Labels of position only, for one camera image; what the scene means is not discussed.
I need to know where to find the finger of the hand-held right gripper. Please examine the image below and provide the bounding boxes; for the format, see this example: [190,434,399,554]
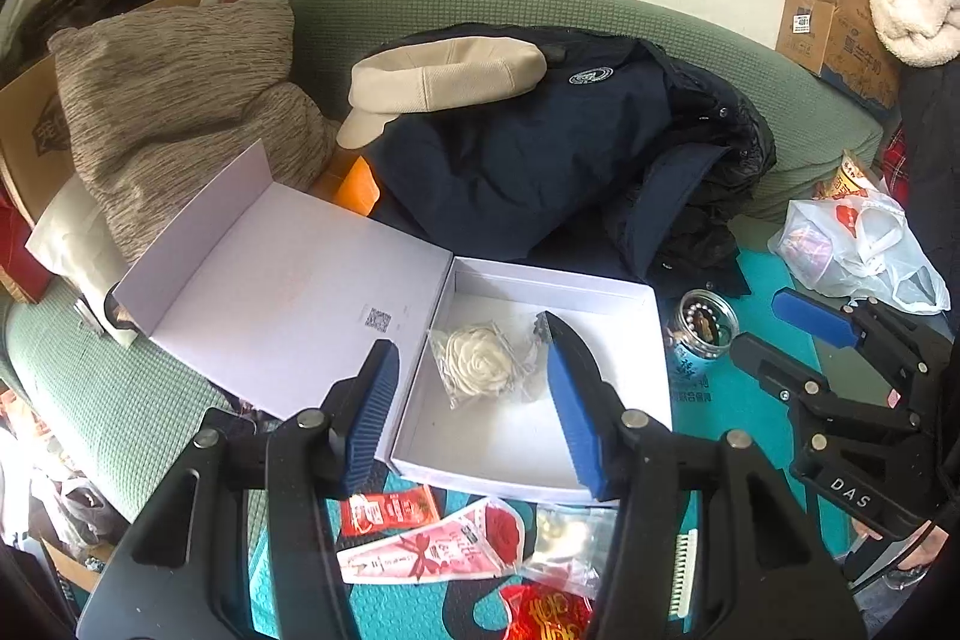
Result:
[771,287,938,380]
[731,332,910,432]

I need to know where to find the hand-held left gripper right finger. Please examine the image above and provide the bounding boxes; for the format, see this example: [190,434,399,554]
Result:
[544,310,871,640]

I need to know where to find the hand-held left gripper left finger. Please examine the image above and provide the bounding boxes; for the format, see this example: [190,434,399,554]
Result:
[75,338,402,640]

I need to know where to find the black hair clip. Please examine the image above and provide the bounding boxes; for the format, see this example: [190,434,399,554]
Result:
[517,310,554,397]

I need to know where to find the white flower brooch bag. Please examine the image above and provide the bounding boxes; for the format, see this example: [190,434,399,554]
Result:
[426,319,526,412]

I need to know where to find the red sauce packet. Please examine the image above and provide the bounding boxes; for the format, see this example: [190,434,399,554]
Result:
[339,486,442,538]

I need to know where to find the clear pearl bag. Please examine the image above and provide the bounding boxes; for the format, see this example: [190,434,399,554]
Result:
[517,503,620,600]

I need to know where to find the white gift box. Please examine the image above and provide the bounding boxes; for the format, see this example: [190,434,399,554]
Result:
[111,139,674,506]

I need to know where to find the pink red rose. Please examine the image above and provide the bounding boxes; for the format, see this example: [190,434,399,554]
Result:
[335,496,526,585]

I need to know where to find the black comb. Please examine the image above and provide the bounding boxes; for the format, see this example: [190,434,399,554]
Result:
[667,524,702,622]

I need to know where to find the red gold candy packet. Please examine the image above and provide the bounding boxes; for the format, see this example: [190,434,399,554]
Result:
[499,580,601,640]

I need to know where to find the teal bubble mailer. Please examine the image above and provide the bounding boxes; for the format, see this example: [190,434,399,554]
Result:
[247,227,848,640]

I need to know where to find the tin can with beads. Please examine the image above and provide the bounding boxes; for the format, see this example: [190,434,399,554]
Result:
[664,289,740,378]

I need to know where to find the white plastic bag red print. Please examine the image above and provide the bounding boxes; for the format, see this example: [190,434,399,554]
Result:
[766,194,952,315]

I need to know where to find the snack packet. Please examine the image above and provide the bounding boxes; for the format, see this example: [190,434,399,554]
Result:
[814,149,890,202]

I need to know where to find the red plaid cloth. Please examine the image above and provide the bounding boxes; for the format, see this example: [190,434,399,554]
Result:
[879,126,912,199]

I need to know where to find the orange card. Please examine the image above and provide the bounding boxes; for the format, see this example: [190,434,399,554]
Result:
[311,155,383,217]

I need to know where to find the green sofa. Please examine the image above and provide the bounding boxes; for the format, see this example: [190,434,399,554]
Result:
[0,0,886,521]

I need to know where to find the navy jacket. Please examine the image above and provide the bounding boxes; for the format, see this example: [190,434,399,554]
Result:
[371,21,777,304]

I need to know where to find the cardboard box blue print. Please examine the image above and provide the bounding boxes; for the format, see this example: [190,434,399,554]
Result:
[765,0,905,120]

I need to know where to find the dark plastic bag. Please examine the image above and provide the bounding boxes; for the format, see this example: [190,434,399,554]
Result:
[52,471,128,540]

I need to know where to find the white fluffy towel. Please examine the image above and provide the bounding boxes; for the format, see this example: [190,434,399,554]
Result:
[868,0,960,70]

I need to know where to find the beige cap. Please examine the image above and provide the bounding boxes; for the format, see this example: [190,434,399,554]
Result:
[335,38,548,150]

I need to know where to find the small open cardboard box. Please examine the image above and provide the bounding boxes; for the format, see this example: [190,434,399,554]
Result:
[41,535,110,592]

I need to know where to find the brown striped pillow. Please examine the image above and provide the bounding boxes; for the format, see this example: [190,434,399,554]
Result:
[46,0,338,266]

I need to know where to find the red box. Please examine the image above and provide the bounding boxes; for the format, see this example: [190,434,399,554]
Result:
[0,190,50,304]

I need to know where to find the brown printed cardboard box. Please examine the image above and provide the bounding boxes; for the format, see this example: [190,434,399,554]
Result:
[0,0,211,221]

